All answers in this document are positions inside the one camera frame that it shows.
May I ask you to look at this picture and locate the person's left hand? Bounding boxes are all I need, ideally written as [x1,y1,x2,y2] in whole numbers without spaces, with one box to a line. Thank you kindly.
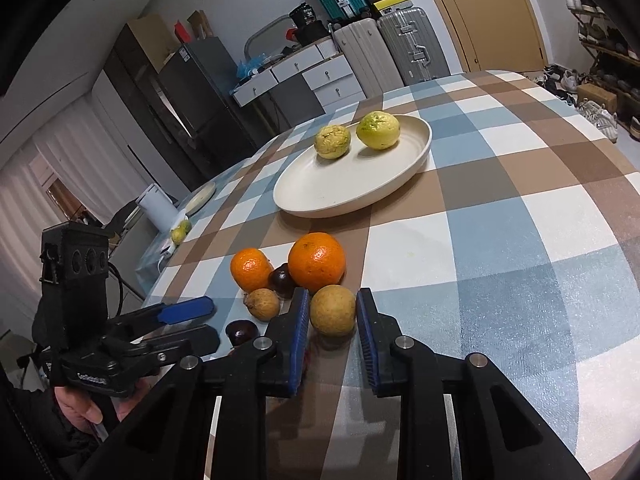
[54,377,159,433]

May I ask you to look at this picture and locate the white desk with drawers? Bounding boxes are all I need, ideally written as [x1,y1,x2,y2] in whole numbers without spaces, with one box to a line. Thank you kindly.
[231,37,366,133]

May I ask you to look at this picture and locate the wooden door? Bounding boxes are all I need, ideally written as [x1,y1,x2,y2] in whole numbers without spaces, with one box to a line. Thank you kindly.
[412,0,546,73]

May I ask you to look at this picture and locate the tall dark cabinet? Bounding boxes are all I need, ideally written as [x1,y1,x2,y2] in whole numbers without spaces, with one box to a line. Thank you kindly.
[102,22,206,193]

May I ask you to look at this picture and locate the dark purple plum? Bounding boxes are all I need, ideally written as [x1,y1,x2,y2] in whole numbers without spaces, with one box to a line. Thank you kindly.
[268,263,293,301]

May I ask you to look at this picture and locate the large orange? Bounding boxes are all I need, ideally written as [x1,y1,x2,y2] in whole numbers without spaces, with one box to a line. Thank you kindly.
[288,232,347,295]

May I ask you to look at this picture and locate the brown paper box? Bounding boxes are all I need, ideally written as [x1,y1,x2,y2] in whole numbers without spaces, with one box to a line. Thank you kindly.
[187,10,216,41]

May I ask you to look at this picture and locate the beige suitcase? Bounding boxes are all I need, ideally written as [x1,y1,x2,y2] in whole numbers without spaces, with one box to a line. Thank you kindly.
[332,17,405,100]

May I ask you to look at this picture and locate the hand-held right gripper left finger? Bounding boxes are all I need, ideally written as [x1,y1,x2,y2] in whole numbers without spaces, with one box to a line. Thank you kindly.
[75,287,312,480]

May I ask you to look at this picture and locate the small brown longan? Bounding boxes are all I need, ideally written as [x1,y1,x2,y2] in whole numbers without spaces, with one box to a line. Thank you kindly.
[243,288,281,321]

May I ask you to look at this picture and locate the pile of shoes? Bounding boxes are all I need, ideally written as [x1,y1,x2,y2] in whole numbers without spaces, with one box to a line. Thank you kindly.
[530,62,640,143]

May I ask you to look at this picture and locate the blue plastic bag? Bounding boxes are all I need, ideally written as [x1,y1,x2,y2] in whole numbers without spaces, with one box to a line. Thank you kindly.
[235,52,273,81]

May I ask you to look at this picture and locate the silver suitcase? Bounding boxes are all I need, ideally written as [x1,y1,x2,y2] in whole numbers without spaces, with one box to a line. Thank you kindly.
[376,7,451,86]

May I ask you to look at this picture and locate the person's left forearm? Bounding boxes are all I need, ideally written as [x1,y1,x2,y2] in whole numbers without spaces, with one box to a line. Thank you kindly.
[0,360,103,480]

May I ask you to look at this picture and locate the black printed bag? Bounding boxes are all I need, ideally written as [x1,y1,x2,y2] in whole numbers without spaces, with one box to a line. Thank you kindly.
[289,2,331,45]

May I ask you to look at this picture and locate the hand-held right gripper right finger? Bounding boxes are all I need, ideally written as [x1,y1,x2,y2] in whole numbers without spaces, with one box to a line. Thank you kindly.
[356,287,593,480]

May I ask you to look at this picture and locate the small cardboard box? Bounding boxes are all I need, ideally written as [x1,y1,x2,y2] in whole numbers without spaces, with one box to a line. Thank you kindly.
[576,82,619,118]

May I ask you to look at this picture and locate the yellow-green guava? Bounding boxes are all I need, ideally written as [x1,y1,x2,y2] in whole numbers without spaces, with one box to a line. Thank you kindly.
[355,111,401,150]

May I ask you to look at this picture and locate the dark grey refrigerator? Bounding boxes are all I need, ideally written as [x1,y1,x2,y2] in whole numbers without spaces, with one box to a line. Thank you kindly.
[157,37,258,153]

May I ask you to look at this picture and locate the large cardboard box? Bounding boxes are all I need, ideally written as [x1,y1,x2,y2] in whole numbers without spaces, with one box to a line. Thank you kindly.
[127,12,181,73]

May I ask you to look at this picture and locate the small orange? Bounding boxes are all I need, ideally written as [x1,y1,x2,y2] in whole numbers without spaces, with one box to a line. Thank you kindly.
[230,247,275,292]

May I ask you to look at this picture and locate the cream oval plate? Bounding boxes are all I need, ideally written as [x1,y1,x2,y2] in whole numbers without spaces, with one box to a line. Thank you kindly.
[272,114,432,219]

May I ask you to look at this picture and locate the large brown longan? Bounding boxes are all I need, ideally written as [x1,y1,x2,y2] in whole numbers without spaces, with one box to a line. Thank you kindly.
[309,284,357,337]

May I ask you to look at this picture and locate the pale yellow blemished guava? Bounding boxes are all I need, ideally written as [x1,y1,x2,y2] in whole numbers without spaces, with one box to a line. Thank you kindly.
[314,124,352,161]

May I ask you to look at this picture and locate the shoe rack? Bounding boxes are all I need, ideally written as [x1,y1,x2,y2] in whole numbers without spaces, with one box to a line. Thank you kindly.
[547,0,640,111]

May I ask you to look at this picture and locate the black cable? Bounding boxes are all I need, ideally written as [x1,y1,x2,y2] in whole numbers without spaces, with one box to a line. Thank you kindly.
[107,260,127,321]

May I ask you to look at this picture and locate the small round cream plate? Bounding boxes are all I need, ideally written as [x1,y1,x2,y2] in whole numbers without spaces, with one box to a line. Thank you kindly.
[184,182,217,213]

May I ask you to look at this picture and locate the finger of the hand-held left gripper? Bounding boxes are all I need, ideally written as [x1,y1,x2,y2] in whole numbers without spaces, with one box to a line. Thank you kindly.
[131,325,222,363]
[107,296,217,338]

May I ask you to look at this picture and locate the white curtain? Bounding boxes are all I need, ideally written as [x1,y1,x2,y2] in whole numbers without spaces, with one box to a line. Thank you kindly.
[0,105,133,336]

